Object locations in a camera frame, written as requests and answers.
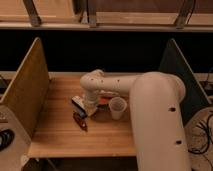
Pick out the white and red eraser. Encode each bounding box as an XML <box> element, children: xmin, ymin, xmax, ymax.
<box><xmin>71</xmin><ymin>96</ymin><xmax>84</xmax><ymax>110</ymax></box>

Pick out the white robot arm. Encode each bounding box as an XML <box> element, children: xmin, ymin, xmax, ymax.
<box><xmin>80</xmin><ymin>70</ymin><xmax>191</xmax><ymax>171</ymax></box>

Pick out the red-brown plate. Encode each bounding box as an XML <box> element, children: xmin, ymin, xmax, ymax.
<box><xmin>98</xmin><ymin>96</ymin><xmax>110</xmax><ymax>106</ymax></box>

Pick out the white paper cup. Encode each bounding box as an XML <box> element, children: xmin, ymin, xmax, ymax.
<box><xmin>109</xmin><ymin>97</ymin><xmax>127</xmax><ymax>120</ymax></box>

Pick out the blue snack packet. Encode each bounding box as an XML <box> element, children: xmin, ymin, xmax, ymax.
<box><xmin>75</xmin><ymin>108</ymin><xmax>96</xmax><ymax>119</ymax></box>

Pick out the right dark side panel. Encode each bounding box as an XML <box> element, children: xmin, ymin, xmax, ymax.
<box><xmin>159</xmin><ymin>39</ymin><xmax>211</xmax><ymax>125</ymax></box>

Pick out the left wooden side panel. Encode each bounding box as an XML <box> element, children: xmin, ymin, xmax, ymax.
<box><xmin>0</xmin><ymin>37</ymin><xmax>49</xmax><ymax>141</ymax></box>

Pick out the wooden shelf rail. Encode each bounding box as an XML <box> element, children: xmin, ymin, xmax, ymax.
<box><xmin>0</xmin><ymin>0</ymin><xmax>213</xmax><ymax>32</ymax></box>

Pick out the black cables right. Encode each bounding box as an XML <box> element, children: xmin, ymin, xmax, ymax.
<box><xmin>188</xmin><ymin>113</ymin><xmax>213</xmax><ymax>171</ymax></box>

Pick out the black cable coil left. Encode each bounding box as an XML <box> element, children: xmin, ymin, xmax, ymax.
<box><xmin>0</xmin><ymin>129</ymin><xmax>16</xmax><ymax>152</ymax></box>

